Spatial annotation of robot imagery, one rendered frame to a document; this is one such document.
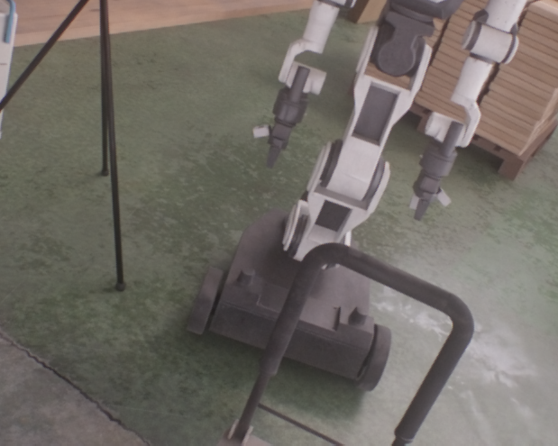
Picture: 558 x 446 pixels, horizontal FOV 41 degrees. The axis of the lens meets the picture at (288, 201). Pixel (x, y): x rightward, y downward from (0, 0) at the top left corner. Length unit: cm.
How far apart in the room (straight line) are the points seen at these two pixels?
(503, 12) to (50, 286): 148
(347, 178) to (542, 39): 234
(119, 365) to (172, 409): 20
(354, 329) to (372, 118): 61
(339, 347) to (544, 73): 242
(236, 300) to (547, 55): 256
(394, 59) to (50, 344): 120
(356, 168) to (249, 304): 49
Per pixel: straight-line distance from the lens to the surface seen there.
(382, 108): 206
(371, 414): 228
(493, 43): 204
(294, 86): 201
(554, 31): 419
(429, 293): 141
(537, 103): 424
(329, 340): 217
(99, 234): 257
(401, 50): 202
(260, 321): 216
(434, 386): 152
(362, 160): 202
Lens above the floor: 146
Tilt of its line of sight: 28 degrees down
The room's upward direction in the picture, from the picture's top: 21 degrees clockwise
